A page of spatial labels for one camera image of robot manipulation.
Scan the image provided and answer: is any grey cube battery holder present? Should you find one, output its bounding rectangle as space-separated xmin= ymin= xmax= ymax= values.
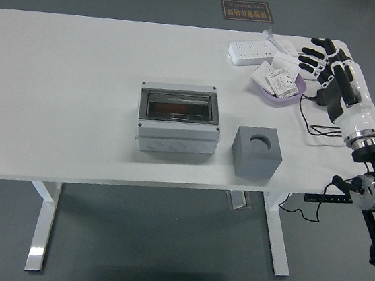
xmin=229 ymin=122 xmax=285 ymax=183

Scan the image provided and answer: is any packaged socket with label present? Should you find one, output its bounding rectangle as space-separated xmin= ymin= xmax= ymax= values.
xmin=263 ymin=65 xmax=301 ymax=100

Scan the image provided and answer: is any white wall socket plate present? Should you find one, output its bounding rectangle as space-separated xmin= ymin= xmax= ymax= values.
xmin=250 ymin=59 xmax=279 ymax=92

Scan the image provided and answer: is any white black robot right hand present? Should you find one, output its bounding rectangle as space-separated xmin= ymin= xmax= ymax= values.
xmin=289 ymin=34 xmax=375 ymax=144

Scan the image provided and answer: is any metal bracket under table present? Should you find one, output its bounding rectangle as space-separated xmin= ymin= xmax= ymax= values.
xmin=223 ymin=187 xmax=254 ymax=212

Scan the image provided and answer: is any black power adapter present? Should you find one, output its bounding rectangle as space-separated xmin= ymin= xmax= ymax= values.
xmin=314 ymin=87 xmax=333 ymax=108

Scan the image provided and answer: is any white rounded charger block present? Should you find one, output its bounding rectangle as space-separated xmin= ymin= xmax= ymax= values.
xmin=274 ymin=38 xmax=300 ymax=57

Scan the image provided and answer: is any black desk control panel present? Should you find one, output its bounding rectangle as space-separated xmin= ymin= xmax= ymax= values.
xmin=304 ymin=191 xmax=353 ymax=207

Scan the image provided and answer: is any purple plastic tray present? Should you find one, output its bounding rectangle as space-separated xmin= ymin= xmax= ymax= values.
xmin=248 ymin=68 xmax=308 ymax=111

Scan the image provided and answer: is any white table leg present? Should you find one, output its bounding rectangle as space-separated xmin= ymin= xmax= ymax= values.
xmin=253 ymin=189 xmax=299 ymax=278
xmin=20 ymin=178 xmax=63 ymax=274

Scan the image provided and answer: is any white power strip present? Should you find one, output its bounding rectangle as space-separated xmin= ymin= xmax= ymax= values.
xmin=226 ymin=35 xmax=278 ymax=70

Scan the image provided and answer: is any grey electrical box with lid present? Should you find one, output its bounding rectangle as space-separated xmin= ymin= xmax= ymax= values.
xmin=133 ymin=77 xmax=228 ymax=161

